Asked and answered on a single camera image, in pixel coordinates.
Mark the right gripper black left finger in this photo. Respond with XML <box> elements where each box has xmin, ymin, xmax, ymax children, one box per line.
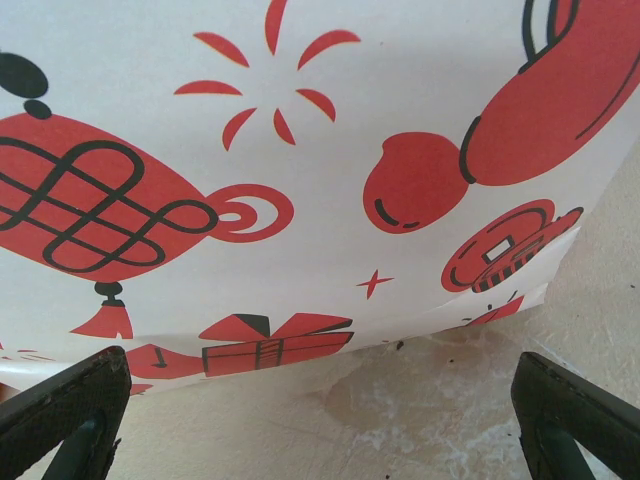
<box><xmin>0</xmin><ymin>345</ymin><xmax>132</xmax><ymax>480</ymax></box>

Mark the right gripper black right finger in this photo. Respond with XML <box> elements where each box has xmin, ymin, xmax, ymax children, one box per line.
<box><xmin>510</xmin><ymin>351</ymin><xmax>640</xmax><ymax>480</ymax></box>

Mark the white red printed paper bag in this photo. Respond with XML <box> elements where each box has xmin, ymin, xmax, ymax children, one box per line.
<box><xmin>0</xmin><ymin>0</ymin><xmax>640</xmax><ymax>397</ymax></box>

